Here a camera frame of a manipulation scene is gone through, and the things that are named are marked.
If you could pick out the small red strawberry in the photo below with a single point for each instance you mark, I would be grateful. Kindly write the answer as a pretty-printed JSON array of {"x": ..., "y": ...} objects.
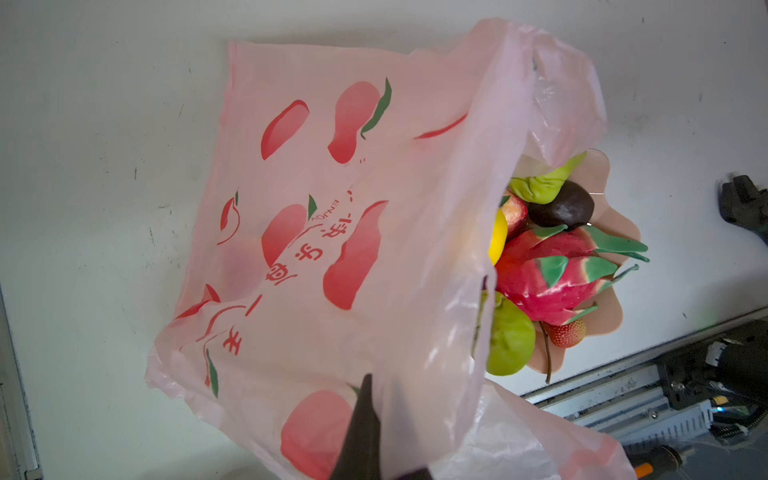
[{"x": 567, "y": 335}]

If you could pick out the dark purple plum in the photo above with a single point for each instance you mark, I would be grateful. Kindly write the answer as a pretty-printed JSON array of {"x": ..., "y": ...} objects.
[{"x": 573, "y": 207}]

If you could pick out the yellow lemon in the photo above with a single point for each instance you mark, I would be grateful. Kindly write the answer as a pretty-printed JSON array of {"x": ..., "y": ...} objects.
[{"x": 498, "y": 238}]

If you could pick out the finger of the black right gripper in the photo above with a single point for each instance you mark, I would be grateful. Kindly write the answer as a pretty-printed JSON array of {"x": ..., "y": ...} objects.
[{"x": 743, "y": 204}]

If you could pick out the red green dragon fruit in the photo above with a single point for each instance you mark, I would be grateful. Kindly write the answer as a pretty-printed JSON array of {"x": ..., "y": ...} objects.
[{"x": 550, "y": 272}]

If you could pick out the green wrinkled fruit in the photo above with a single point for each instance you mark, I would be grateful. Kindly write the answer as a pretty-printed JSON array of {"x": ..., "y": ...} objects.
[{"x": 512, "y": 338}]

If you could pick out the orange black screwdriver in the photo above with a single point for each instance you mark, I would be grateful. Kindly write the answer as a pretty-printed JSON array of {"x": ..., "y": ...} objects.
[{"x": 660, "y": 460}]

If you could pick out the pink plastic bag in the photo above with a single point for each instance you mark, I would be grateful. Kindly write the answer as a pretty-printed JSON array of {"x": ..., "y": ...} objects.
[{"x": 344, "y": 231}]

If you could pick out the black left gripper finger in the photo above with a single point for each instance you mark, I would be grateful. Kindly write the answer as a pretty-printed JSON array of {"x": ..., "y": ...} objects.
[{"x": 360, "y": 453}]

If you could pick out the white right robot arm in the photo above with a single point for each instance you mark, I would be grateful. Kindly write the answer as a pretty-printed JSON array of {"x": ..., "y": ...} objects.
[{"x": 725, "y": 365}]

